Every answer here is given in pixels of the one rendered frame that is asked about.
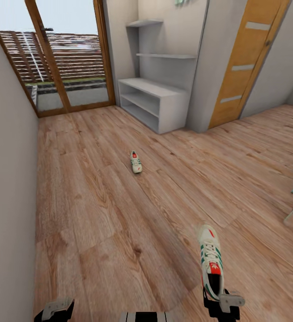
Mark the gym shoe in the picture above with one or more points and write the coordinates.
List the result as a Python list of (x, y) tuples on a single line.
[(212, 269), (137, 168)]

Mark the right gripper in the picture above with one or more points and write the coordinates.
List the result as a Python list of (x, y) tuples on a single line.
[(216, 312)]

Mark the door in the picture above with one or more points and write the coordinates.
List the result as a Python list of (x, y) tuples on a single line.
[(257, 29), (59, 52)]

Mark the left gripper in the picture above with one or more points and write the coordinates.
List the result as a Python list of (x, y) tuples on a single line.
[(59, 316)]

